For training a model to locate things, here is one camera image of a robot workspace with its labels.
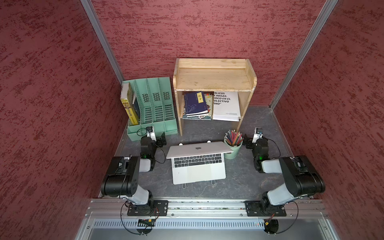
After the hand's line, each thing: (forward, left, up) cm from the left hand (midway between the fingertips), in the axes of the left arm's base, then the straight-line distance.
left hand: (157, 135), depth 93 cm
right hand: (0, -61, -1) cm, 61 cm away
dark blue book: (+13, -24, +16) cm, 32 cm away
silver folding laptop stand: (-29, -19, -7) cm, 35 cm away
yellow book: (+15, +17, +18) cm, 29 cm away
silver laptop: (-18, -27, -1) cm, 32 cm away
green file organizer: (+32, +8, -9) cm, 34 cm away
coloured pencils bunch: (-4, -48, +5) cm, 48 cm away
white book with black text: (+10, -43, +17) cm, 47 cm away
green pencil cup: (-11, -48, -6) cm, 49 cm away
